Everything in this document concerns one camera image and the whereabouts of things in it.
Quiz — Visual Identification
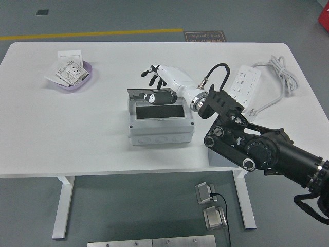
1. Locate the black pedal cable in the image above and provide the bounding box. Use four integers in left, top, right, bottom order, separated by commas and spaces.
209, 192, 232, 247

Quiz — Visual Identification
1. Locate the printed white socket panel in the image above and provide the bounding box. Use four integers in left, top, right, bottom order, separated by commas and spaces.
55, 60, 87, 87

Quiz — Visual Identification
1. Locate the plain white switch plate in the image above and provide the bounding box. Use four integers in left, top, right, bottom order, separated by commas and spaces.
57, 50, 83, 65
44, 61, 70, 87

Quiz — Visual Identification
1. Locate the brown floor sign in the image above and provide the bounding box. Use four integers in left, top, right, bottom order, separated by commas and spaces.
183, 31, 227, 43

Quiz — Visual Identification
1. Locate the grey holder block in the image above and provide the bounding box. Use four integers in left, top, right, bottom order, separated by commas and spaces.
208, 148, 247, 168

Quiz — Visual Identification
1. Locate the white table leg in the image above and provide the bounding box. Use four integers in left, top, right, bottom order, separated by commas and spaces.
233, 169, 257, 230
52, 176, 76, 240

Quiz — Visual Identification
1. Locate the white power strip cable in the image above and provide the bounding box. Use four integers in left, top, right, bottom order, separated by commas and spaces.
243, 55, 299, 123

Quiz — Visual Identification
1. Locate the grey lidded junction box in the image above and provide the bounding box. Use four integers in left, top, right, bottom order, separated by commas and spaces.
126, 87, 195, 147

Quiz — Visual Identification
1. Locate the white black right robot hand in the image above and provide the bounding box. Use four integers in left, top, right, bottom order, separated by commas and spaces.
138, 63, 204, 105

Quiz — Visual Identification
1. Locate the grey foot pedal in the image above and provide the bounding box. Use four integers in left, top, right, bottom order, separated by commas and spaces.
202, 205, 228, 231
194, 182, 219, 205

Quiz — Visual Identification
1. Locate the white power strip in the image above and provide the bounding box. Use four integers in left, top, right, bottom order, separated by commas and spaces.
227, 64, 262, 114

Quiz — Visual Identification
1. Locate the grey metal plate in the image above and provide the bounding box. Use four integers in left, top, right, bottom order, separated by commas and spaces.
152, 234, 216, 247
86, 239, 153, 247

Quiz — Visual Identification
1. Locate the red object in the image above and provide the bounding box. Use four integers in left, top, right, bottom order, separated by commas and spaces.
317, 7, 329, 29

